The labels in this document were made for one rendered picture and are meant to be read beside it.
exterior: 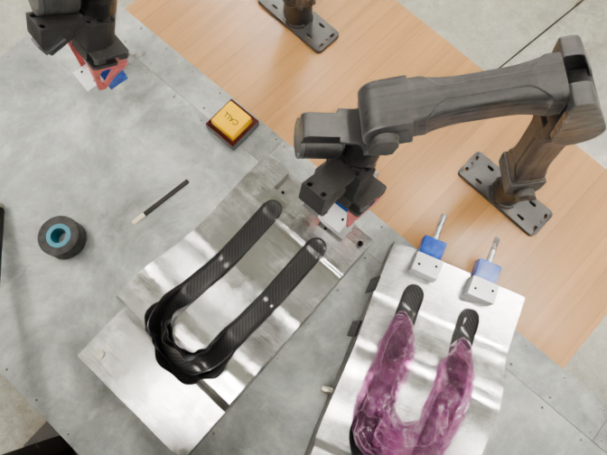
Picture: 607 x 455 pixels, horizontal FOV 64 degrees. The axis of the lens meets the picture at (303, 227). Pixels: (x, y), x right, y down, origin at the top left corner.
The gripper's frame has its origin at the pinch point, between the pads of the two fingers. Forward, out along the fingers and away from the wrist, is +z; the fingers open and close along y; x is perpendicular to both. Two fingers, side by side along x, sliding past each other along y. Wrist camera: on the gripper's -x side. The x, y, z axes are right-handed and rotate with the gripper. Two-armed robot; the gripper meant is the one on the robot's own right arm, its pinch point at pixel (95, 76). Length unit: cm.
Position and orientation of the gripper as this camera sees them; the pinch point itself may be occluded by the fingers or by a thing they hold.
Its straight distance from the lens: 102.2
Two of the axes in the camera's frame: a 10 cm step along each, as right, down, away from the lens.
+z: -3.7, 5.2, 7.7
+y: 6.4, 7.4, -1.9
